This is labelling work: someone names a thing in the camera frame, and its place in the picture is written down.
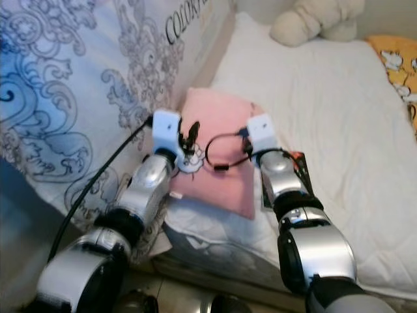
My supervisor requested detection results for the white quilted mattress pad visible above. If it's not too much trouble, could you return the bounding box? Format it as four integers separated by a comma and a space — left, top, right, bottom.
162, 12, 417, 291

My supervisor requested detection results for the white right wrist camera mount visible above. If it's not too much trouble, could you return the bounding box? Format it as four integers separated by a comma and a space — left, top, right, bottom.
246, 114, 278, 155

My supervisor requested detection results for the pink plush pillow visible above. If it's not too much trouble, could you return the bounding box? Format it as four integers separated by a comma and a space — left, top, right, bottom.
165, 87, 265, 221

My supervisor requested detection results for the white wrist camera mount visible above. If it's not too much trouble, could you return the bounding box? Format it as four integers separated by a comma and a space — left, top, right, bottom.
246, 114, 278, 155
151, 110, 184, 157

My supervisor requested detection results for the cream plush toy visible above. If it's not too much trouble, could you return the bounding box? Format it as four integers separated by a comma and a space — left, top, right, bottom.
270, 0, 366, 48

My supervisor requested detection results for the mattress with patterned side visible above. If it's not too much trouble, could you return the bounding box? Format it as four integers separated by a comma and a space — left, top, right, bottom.
149, 220, 308, 295

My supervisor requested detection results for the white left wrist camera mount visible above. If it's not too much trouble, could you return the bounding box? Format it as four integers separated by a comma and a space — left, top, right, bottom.
151, 110, 184, 157

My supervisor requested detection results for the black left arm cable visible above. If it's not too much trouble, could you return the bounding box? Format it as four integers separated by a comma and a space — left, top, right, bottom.
48, 116, 156, 263

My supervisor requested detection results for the floral patterned headboard fabric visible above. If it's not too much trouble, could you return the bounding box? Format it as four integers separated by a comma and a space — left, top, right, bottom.
0, 0, 235, 224

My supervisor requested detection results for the yellow cartoon egg blanket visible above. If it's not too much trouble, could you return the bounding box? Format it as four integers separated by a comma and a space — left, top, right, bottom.
364, 34, 417, 139

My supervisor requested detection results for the dark robot right foot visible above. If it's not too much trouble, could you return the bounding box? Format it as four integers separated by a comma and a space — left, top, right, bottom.
211, 295, 249, 313

